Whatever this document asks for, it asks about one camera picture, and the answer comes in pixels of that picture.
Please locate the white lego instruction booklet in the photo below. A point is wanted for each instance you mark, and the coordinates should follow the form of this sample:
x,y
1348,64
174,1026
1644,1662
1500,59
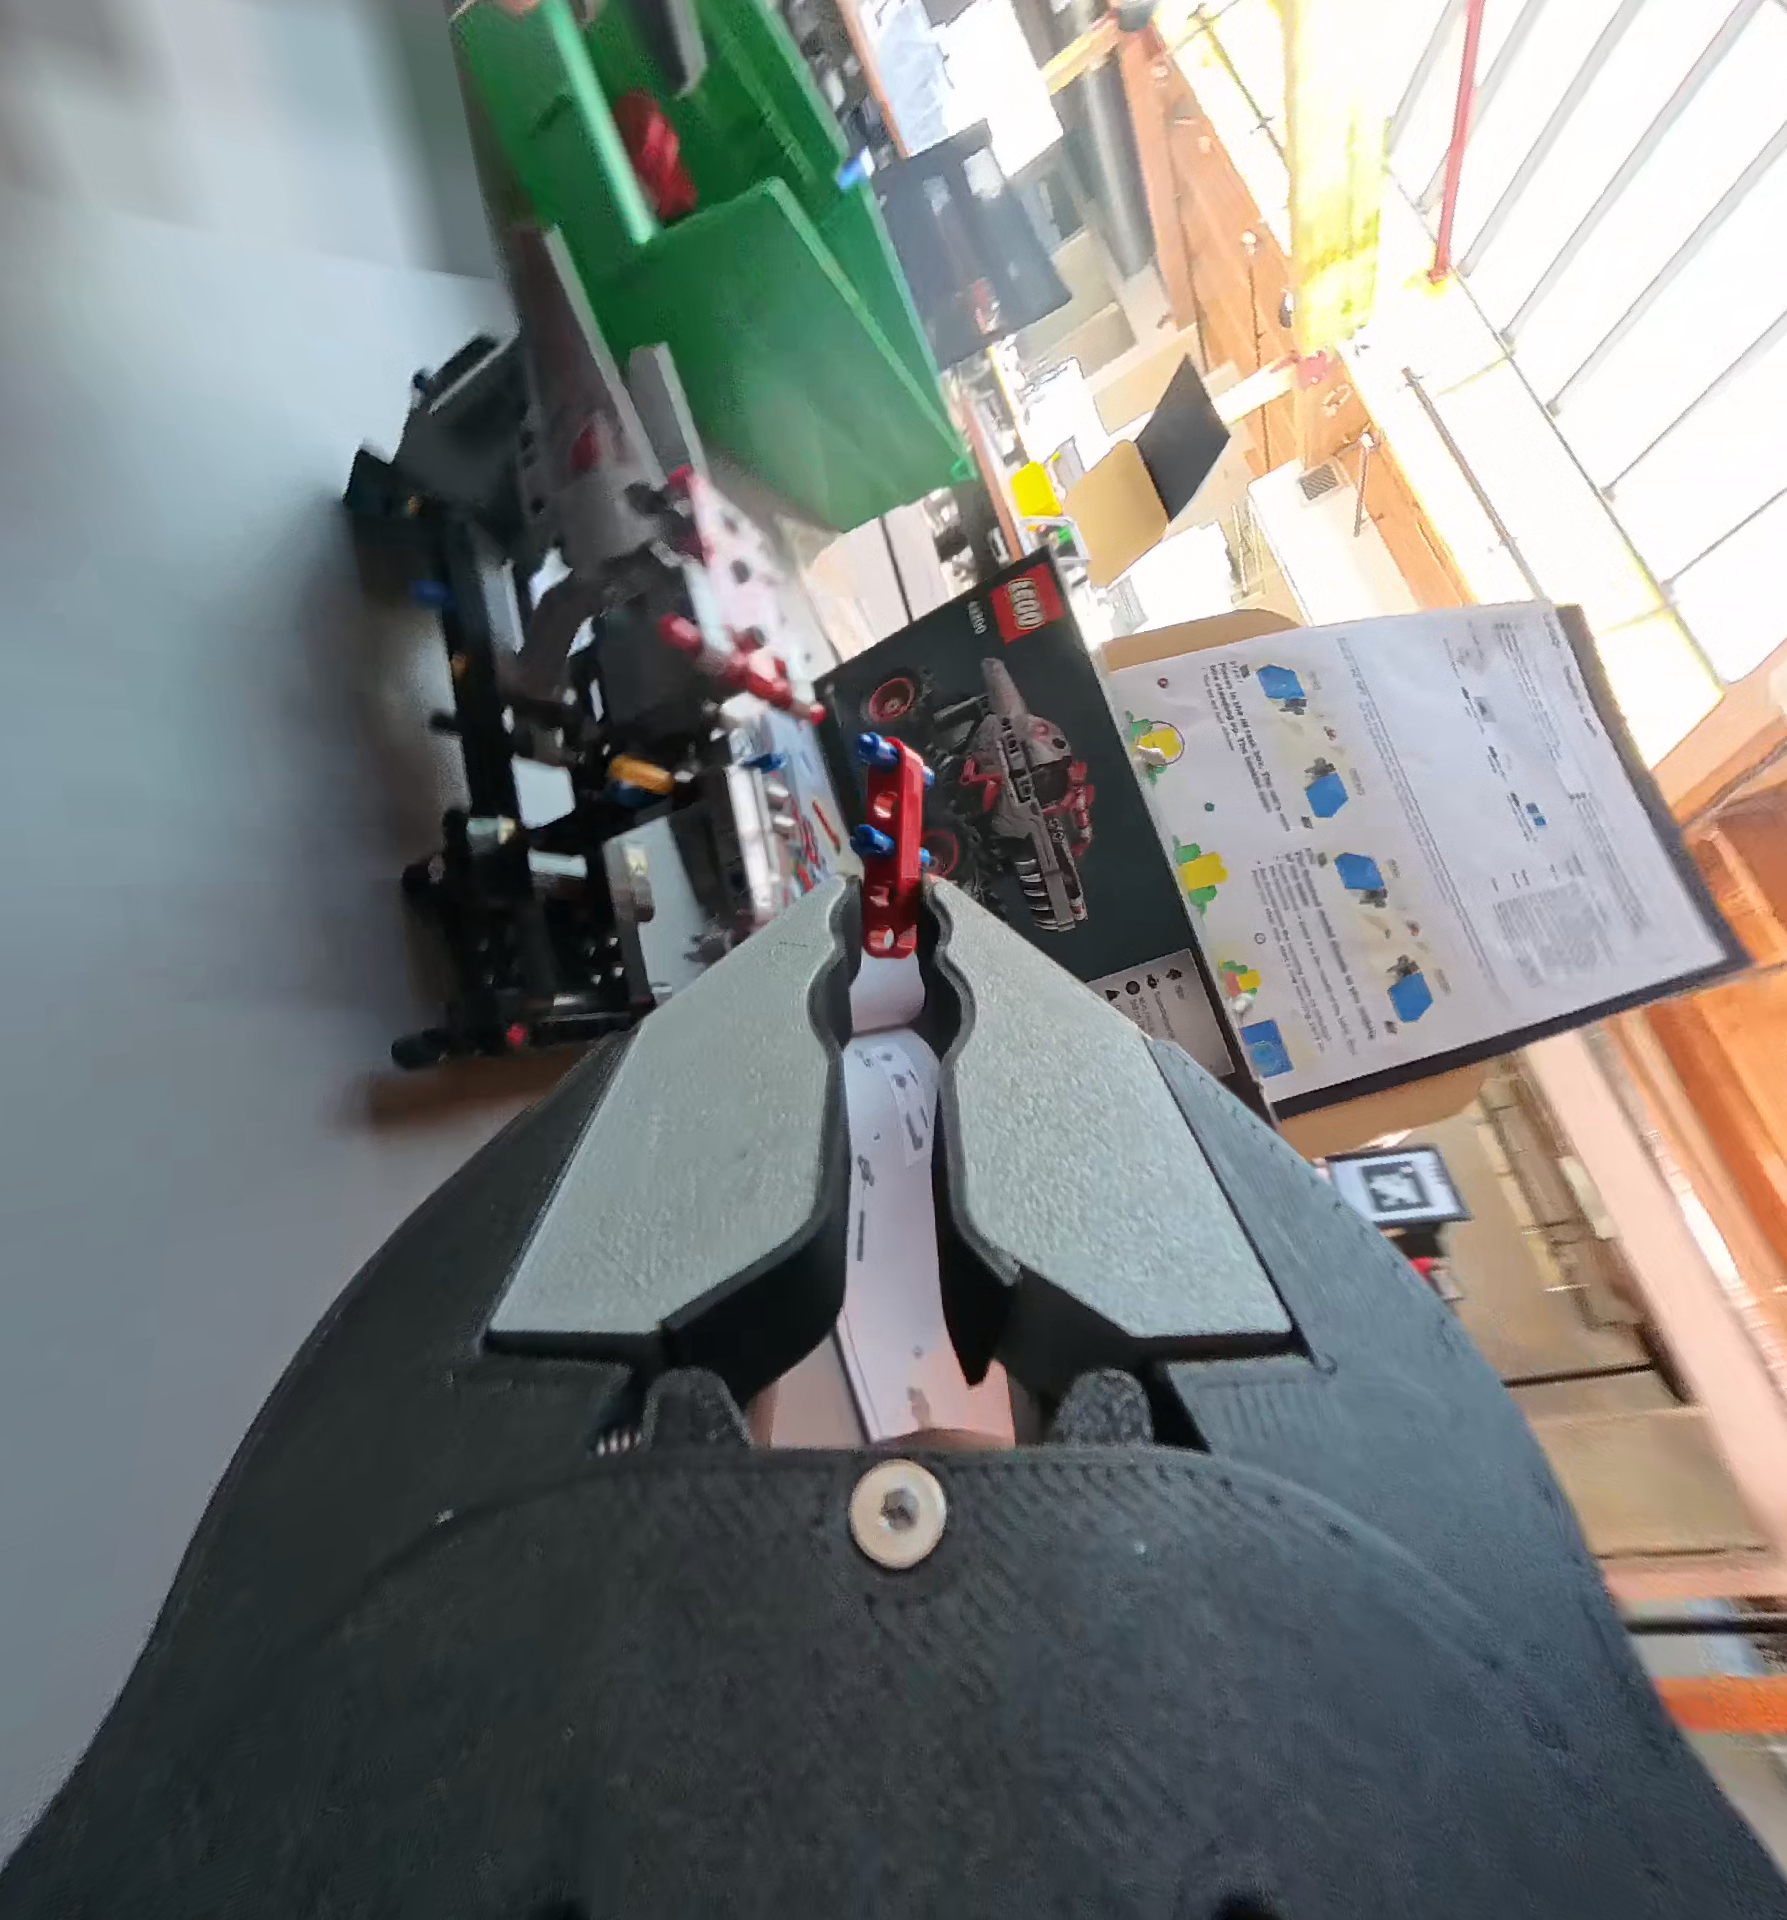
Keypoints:
x,y
885,1200

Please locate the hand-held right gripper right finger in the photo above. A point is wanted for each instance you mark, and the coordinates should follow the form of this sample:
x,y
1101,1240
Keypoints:
x,y
1103,1170

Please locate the red lego beam with blue pins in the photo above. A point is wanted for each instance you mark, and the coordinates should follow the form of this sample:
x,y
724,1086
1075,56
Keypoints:
x,y
889,886

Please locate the red lego parts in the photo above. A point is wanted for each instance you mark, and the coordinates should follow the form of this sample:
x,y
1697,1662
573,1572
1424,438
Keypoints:
x,y
654,151

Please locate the small yellow object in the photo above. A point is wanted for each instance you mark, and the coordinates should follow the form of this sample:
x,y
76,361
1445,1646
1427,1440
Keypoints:
x,y
1036,488

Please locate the printed instruction sheet on clipboard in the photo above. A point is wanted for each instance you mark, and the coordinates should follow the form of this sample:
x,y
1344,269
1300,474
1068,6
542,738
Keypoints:
x,y
1433,841

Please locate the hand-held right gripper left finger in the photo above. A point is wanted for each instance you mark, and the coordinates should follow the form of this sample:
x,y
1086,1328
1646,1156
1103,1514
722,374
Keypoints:
x,y
683,1156

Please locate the black lego truck chassis model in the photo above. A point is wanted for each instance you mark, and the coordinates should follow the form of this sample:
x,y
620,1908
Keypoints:
x,y
503,841

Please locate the green plastic bin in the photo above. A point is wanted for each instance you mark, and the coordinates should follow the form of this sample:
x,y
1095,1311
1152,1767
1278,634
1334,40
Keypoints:
x,y
773,345

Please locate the black and white marker tag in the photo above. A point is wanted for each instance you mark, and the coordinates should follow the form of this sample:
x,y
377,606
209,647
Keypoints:
x,y
1396,1188

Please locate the open cardboard box black flap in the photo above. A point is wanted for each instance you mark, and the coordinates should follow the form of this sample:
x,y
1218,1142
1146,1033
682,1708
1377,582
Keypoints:
x,y
1187,434

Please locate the red pole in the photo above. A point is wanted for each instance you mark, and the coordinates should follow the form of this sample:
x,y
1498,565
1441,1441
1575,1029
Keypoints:
x,y
1461,135

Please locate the black monitor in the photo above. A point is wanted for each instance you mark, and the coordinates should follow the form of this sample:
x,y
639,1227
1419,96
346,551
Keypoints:
x,y
968,239

